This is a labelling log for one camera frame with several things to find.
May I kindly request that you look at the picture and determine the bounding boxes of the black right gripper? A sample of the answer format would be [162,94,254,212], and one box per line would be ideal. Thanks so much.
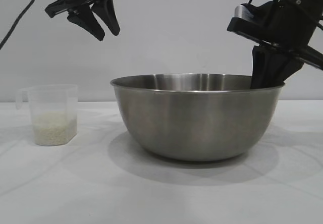
[226,0,323,89]

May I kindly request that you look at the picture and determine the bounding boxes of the stainless steel mixing bowl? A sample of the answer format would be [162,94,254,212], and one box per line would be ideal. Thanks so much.
[110,73,286,162]

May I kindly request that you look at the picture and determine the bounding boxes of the clear plastic measuring cup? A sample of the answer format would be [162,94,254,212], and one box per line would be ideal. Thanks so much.
[15,84,78,147]

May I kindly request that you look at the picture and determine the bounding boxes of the white uncooked rice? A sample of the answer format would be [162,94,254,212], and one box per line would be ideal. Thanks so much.
[33,110,78,146]

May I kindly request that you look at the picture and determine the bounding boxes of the white tablecloth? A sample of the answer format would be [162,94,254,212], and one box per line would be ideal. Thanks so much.
[0,100,323,224]

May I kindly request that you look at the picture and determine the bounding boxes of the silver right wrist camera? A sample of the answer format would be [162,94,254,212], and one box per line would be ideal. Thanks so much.
[234,0,281,30]

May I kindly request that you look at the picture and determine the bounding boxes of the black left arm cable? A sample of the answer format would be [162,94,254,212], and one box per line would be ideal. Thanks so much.
[0,0,42,49]

